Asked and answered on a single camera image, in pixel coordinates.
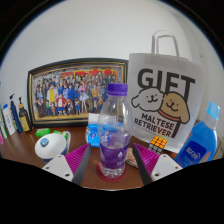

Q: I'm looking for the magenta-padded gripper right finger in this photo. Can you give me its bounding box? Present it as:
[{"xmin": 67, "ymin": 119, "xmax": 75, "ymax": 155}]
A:
[{"xmin": 131, "ymin": 142, "xmax": 184, "ymax": 186}]

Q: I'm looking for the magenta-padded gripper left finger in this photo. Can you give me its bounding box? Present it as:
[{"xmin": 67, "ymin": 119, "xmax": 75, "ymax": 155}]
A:
[{"xmin": 41, "ymin": 143, "xmax": 93, "ymax": 186}]

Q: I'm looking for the clear purple-label water bottle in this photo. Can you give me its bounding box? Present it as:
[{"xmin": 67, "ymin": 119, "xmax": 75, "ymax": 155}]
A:
[{"xmin": 96, "ymin": 82, "xmax": 134, "ymax": 180}]

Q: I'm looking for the blue patterned paper cup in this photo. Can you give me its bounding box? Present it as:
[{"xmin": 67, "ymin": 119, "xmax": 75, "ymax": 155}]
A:
[{"xmin": 34, "ymin": 130, "xmax": 72, "ymax": 164}]

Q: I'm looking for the colourful puzzle cube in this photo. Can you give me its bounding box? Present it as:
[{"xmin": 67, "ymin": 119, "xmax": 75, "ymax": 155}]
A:
[{"xmin": 147, "ymin": 135, "xmax": 169, "ymax": 155}]

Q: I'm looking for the blue detergent bottle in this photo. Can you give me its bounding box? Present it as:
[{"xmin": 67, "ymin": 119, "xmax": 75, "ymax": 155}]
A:
[{"xmin": 173, "ymin": 101, "xmax": 221, "ymax": 169}]

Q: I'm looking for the small flat snack pack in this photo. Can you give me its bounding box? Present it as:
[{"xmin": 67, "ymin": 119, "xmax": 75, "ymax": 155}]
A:
[{"xmin": 125, "ymin": 146, "xmax": 140, "ymax": 169}]

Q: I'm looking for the flat round red coaster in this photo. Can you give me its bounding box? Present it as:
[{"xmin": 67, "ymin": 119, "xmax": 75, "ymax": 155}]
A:
[{"xmin": 96, "ymin": 161, "xmax": 128, "ymax": 183}]

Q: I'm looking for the dark bottle with yellow label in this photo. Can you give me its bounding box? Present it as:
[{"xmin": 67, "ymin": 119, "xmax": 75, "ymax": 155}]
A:
[{"xmin": 17, "ymin": 96, "xmax": 33, "ymax": 133}]

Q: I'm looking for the dark blue pump bottle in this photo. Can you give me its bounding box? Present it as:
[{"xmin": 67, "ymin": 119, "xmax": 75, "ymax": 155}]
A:
[{"xmin": 8, "ymin": 93, "xmax": 24, "ymax": 134}]

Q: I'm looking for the framed group photo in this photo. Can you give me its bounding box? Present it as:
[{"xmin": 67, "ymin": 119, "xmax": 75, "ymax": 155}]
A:
[{"xmin": 26, "ymin": 57, "xmax": 130, "ymax": 128}]

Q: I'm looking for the white paper gift bag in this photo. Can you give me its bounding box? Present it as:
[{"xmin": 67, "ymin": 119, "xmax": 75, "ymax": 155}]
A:
[{"xmin": 127, "ymin": 30, "xmax": 205, "ymax": 155}]

